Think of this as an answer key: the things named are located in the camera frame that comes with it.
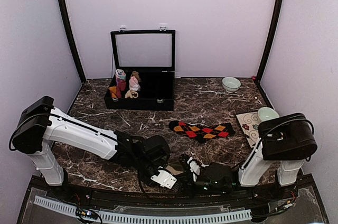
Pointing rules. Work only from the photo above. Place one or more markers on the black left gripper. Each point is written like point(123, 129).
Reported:
point(146, 182)

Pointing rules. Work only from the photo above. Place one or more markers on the striped beige maroon sock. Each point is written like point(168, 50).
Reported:
point(176, 168)

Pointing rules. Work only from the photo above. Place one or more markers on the black argyle orange red sock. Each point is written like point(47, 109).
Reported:
point(202, 133)

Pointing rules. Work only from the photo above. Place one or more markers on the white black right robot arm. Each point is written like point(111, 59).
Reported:
point(288, 140)

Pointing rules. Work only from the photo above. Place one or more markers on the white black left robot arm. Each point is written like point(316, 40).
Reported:
point(41, 124)

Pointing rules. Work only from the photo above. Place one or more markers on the square floral plate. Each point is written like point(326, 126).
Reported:
point(249, 123)

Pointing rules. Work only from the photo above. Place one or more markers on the small circuit board right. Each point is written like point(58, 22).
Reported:
point(285, 206)

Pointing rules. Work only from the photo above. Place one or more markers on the small circuit board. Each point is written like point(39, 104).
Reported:
point(85, 214)
point(285, 206)

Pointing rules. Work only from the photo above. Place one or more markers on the small circuit board left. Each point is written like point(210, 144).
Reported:
point(85, 214)

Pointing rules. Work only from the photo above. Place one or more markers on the beige rolled sock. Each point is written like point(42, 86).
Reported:
point(131, 94)

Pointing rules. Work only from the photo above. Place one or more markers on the pale green bowl on plate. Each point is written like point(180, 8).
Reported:
point(267, 113)

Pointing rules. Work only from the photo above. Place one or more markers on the pink white rolled sock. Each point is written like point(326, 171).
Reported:
point(134, 84)

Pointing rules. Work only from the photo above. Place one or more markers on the orange rolled sock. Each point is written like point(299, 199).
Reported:
point(113, 92)

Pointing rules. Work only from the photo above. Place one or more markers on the magenta rolled sock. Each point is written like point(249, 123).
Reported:
point(120, 87)

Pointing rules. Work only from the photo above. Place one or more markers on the pale green bowl at back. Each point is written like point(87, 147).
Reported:
point(231, 84)

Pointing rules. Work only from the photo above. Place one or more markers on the brown rolled sock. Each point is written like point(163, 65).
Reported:
point(136, 75)

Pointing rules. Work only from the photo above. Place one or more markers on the multicolour rolled sock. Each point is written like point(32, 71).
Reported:
point(120, 74)

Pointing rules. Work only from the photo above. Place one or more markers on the black box with glass lid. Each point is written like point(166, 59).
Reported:
point(152, 54)

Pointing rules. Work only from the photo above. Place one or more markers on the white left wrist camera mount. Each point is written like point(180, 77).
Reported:
point(164, 178)

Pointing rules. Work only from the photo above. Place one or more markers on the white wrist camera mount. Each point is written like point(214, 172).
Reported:
point(164, 178)
point(194, 168)

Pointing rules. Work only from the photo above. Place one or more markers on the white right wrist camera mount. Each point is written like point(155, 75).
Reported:
point(194, 168)

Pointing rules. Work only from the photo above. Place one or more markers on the white slotted cable duct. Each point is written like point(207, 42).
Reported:
point(106, 216)

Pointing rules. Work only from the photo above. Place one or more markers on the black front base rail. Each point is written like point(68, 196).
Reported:
point(100, 198)

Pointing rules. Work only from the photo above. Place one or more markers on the black left frame post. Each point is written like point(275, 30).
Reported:
point(71, 41)

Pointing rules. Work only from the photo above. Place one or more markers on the black frame post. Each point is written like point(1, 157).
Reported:
point(71, 41)
point(269, 40)

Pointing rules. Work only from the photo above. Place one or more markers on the black right frame post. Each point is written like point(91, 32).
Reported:
point(269, 40)

